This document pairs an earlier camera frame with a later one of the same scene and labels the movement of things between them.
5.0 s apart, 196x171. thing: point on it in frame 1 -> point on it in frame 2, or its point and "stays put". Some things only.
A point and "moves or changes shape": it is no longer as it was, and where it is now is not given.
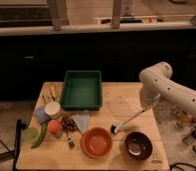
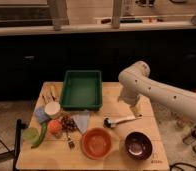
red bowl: (96, 142) stays put
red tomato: (54, 126) stays put
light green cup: (31, 135) stays put
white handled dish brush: (115, 128) moves or changes shape
